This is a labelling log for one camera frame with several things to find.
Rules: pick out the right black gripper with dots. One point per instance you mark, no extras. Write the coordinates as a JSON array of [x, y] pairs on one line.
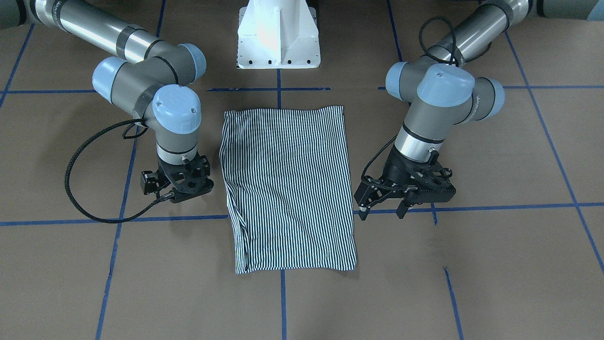
[[148, 182]]

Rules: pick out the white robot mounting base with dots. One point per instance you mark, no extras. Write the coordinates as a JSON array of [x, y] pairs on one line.
[[278, 34]]

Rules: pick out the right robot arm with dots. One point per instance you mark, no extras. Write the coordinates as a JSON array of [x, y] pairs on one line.
[[146, 77]]

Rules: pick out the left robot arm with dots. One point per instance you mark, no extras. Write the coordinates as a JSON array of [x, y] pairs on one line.
[[441, 94]]

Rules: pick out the navy white striped polo shirt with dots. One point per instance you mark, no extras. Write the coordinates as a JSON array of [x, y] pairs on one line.
[[287, 182]]

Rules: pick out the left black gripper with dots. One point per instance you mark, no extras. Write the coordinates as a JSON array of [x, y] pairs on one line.
[[394, 173]]

